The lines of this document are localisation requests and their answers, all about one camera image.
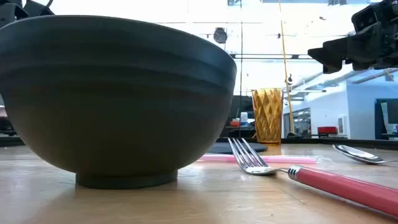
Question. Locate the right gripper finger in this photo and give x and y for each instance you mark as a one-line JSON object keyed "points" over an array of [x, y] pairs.
{"points": [[329, 53], [328, 69]]}

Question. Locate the amber faceted plastic tumbler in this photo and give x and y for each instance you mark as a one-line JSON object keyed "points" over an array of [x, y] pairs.
{"points": [[267, 115]]}

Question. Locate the black ceramic bowl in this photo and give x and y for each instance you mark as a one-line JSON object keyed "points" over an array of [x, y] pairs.
{"points": [[109, 102]]}

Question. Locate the red box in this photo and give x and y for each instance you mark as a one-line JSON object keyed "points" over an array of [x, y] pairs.
{"points": [[327, 130]]}

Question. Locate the dark monitor screen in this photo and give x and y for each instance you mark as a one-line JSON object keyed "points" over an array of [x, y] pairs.
{"points": [[385, 118]]}

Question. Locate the black equipment cabinet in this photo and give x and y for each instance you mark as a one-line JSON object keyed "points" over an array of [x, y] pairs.
{"points": [[241, 105]]}

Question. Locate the white bottle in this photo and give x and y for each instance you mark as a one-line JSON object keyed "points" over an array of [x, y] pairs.
{"points": [[244, 119]]}

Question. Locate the orange container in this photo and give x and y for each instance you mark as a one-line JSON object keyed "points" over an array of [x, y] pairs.
{"points": [[234, 123]]}

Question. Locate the dark round woven placemat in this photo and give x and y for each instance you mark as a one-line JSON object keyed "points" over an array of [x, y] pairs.
{"points": [[217, 148]]}

